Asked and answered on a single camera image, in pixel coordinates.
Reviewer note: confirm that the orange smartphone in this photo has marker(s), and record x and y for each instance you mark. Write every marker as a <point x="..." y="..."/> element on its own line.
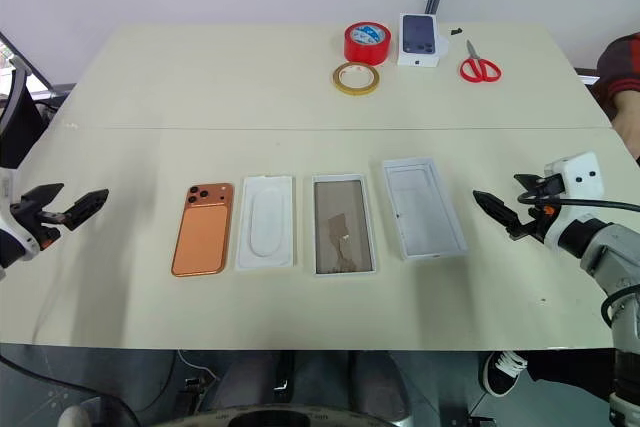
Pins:
<point x="202" y="237"/>

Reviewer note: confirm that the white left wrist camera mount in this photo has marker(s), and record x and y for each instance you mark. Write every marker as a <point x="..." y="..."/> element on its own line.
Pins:
<point x="15" y="242"/>

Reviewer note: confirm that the black and white sneaker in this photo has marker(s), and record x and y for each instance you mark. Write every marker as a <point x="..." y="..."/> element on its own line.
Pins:
<point x="502" y="372"/>

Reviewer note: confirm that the red tape roll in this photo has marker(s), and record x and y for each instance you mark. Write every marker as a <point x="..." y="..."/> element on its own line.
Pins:
<point x="365" y="49"/>

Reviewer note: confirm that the white retail phone box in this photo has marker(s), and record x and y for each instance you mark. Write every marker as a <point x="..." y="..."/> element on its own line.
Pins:
<point x="419" y="37"/>

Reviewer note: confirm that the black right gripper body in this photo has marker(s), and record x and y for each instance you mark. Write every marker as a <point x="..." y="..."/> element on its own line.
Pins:
<point x="540" y="219"/>

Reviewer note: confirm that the person in dark red sweater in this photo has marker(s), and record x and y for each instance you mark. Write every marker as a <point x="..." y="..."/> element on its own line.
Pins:
<point x="620" y="64"/>

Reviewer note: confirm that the person bare forearm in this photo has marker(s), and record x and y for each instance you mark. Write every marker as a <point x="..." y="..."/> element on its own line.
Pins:
<point x="629" y="122"/>

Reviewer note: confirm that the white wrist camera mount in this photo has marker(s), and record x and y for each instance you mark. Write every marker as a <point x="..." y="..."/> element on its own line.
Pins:
<point x="580" y="172"/>
<point x="15" y="242"/>

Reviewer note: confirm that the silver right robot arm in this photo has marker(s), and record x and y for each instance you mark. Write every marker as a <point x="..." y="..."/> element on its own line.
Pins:
<point x="610" y="252"/>

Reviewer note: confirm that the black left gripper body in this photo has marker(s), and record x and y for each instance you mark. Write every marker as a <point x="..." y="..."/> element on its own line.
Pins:
<point x="47" y="227"/>

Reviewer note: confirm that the dark trouser leg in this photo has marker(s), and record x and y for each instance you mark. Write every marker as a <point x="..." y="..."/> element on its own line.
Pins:
<point x="570" y="369"/>

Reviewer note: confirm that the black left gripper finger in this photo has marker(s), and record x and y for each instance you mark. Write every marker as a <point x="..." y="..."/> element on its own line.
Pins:
<point x="85" y="209"/>
<point x="46" y="195"/>

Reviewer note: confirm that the white moulded insert tray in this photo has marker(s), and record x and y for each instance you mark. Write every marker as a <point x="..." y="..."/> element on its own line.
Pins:
<point x="266" y="224"/>

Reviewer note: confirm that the white box base with paper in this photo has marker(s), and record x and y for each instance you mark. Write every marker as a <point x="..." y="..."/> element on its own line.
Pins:
<point x="343" y="227"/>

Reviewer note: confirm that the black office chair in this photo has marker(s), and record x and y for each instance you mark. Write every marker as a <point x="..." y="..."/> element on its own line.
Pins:
<point x="20" y="117"/>

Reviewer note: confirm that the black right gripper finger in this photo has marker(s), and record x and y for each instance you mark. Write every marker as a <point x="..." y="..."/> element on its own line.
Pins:
<point x="532" y="182"/>
<point x="497" y="212"/>

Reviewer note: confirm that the white phone box lid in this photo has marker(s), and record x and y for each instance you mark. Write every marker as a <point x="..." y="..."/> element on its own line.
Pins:
<point x="425" y="209"/>

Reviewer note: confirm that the yellow tape roll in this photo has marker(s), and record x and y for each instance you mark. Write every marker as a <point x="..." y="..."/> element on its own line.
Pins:
<point x="337" y="78"/>

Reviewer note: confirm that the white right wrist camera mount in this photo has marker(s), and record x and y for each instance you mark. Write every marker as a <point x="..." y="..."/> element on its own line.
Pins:
<point x="580" y="172"/>

